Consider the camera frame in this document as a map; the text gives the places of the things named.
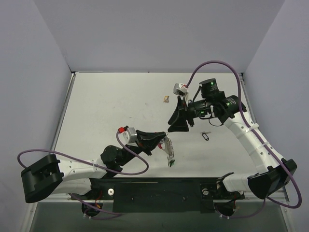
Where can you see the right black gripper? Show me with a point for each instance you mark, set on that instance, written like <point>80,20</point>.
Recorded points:
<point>186,112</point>

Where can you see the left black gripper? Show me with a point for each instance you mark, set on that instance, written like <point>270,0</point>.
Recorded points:
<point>139,140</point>

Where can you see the red handle spring keyring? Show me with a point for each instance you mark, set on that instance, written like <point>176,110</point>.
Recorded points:
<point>165,144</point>

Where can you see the key with black tag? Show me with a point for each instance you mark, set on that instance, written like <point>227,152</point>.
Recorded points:
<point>205,135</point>

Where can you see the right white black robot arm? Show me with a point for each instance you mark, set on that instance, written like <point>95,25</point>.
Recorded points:
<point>271,166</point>

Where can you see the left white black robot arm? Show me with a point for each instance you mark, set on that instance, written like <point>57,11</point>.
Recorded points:
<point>58,173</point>

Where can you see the green key tag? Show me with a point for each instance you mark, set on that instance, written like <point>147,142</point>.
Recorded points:
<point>171,163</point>

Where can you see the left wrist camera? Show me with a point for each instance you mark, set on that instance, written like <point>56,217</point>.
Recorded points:
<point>129,134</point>

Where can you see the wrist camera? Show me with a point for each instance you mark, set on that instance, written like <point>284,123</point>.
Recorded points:
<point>129,134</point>
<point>181,90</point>

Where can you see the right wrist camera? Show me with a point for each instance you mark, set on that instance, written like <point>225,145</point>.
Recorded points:
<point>181,90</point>

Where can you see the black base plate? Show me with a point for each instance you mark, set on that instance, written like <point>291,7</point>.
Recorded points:
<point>161,194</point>

